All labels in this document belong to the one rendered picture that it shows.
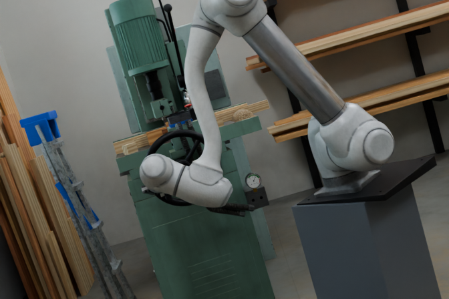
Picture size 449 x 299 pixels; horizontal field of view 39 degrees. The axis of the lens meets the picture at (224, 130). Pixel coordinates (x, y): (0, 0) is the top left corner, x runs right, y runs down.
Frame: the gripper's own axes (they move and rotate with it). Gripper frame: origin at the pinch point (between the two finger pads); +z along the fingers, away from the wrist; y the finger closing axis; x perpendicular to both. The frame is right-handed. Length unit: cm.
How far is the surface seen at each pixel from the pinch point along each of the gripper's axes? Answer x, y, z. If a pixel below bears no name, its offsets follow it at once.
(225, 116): -29, -36, 32
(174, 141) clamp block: -18.5, -10.5, 9.2
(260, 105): -28, -52, 32
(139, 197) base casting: -4.8, 8.6, 24.4
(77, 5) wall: -201, 17, 221
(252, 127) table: -17, -43, 20
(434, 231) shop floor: 46, -129, 98
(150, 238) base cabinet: 11.4, 9.7, 30.2
